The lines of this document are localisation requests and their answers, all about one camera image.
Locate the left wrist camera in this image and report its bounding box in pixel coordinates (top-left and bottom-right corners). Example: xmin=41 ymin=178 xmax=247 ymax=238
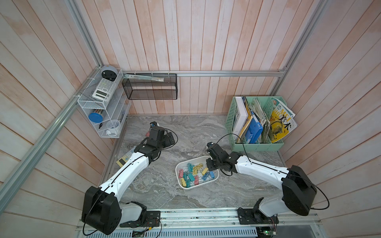
xmin=150 ymin=122 xmax=160 ymax=131

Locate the clear ruler on basket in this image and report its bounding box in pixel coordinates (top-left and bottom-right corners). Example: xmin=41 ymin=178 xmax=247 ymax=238
xmin=124 ymin=74 xmax=164 ymax=82

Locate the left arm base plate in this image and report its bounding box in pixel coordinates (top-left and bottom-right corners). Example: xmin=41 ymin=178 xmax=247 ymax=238
xmin=128 ymin=210 xmax=161 ymax=228

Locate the aluminium rail base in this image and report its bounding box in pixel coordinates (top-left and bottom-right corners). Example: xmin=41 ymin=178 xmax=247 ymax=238
xmin=75 ymin=206 xmax=322 ymax=238

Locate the blue folder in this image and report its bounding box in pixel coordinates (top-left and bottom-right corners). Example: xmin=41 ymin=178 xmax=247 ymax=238
xmin=245 ymin=113 xmax=263 ymax=144

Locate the green plastic book crate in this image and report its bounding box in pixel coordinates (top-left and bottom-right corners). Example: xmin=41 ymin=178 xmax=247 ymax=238
xmin=225 ymin=96 xmax=285 ymax=152

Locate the yellow binder clip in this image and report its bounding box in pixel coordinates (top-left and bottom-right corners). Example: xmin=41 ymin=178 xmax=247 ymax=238
xmin=180 ymin=178 xmax=187 ymax=187
xmin=192 ymin=163 xmax=203 ymax=176
xmin=202 ymin=168 xmax=209 ymax=175

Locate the yellow blue calculator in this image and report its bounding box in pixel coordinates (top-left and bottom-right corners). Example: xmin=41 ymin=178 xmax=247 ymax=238
xmin=116 ymin=148 xmax=135 ymax=168

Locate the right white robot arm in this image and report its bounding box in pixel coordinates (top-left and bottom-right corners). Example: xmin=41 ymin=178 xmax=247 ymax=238
xmin=206 ymin=142 xmax=317 ymax=220

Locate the black wire mesh basket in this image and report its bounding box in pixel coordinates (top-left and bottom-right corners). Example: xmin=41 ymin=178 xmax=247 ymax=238
xmin=122 ymin=73 xmax=178 ymax=100

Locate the white book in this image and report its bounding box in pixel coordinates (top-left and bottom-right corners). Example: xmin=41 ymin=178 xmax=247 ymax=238
xmin=232 ymin=97 xmax=248 ymax=141

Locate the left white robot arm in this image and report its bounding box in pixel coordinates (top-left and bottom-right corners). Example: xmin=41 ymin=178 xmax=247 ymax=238
xmin=81 ymin=122 xmax=179 ymax=235

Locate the yellow magazine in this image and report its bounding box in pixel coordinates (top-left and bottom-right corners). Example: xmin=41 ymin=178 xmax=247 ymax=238
xmin=268 ymin=97 xmax=298 ymax=143

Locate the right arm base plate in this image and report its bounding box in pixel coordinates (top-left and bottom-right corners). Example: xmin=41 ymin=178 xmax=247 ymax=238
xmin=237 ymin=207 xmax=279 ymax=225

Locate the blue lid jar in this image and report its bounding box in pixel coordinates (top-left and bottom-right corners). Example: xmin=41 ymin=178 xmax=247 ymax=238
xmin=88 ymin=109 xmax=104 ymax=124

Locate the round grey black device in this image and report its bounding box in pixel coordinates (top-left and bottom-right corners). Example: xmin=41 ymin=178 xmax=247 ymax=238
xmin=101 ymin=65 xmax=118 ymax=82

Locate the white wire wall shelf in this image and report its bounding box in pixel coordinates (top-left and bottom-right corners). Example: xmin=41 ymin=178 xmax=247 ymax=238
xmin=77 ymin=67 xmax=131 ymax=138

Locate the white cup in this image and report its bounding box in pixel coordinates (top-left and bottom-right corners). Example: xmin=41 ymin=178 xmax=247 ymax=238
xmin=106 ymin=120 xmax=121 ymax=136

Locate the white plastic storage tray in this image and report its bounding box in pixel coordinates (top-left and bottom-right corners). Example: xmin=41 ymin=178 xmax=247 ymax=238
xmin=175 ymin=156 xmax=220 ymax=190

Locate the teal binder clip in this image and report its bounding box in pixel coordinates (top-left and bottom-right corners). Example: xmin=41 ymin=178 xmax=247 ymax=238
xmin=188 ymin=173 xmax=195 ymax=182

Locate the white desk calculator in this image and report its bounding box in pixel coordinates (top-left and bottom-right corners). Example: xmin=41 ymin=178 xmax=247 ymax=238
xmin=92 ymin=78 xmax=117 ymax=102

